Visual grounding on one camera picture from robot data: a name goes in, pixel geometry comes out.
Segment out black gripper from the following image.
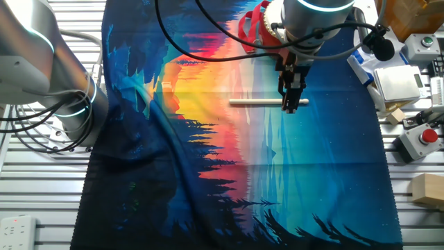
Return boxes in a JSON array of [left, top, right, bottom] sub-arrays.
[[275, 48, 312, 115]]

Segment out pale wooden drumstick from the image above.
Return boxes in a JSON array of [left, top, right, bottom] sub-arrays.
[[228, 98, 309, 106]]

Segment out white and blue plastic bag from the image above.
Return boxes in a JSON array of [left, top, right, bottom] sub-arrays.
[[346, 26, 410, 113]]

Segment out colourful landscape print cloth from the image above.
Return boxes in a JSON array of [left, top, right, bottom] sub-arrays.
[[70, 0, 404, 250]]

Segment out silver digital scale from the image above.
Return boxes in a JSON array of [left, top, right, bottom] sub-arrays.
[[373, 65, 428, 103]]

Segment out small wooden block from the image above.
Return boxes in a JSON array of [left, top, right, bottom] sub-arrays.
[[386, 108, 407, 126]]

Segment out grey box with red button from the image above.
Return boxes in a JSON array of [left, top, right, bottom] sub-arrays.
[[393, 123, 444, 163]]

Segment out black metal clamp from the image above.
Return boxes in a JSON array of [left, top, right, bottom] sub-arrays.
[[402, 106, 444, 130]]

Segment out grey box with green button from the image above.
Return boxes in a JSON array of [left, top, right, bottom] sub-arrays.
[[404, 33, 441, 63]]

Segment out brown cardboard box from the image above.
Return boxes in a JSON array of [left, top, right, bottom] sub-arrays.
[[376, 0, 444, 42]]

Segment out white ridged device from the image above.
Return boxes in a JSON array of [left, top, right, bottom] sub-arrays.
[[429, 76, 444, 107]]

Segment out large wooden block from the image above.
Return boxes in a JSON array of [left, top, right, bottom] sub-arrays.
[[411, 172, 444, 210]]

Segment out white power strip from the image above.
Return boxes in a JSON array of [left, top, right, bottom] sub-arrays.
[[0, 215, 37, 250]]

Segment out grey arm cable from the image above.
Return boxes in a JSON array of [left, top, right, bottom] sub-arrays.
[[300, 0, 389, 62]]

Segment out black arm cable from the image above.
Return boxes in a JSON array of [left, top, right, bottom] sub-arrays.
[[194, 0, 381, 50], [154, 0, 284, 63]]

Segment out red drum strap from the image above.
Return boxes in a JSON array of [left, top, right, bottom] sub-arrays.
[[237, 0, 275, 55]]

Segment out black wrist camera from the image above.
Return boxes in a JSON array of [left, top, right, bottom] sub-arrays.
[[362, 29, 395, 63]]

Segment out thick grey cable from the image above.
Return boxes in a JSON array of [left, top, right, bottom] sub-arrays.
[[58, 29, 105, 88]]

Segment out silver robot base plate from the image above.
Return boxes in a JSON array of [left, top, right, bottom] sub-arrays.
[[44, 121, 94, 158]]

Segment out black base cable bundle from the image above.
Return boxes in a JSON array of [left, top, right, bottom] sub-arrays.
[[0, 90, 97, 154]]

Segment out thin grey base cables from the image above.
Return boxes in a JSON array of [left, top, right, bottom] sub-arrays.
[[9, 103, 95, 149]]

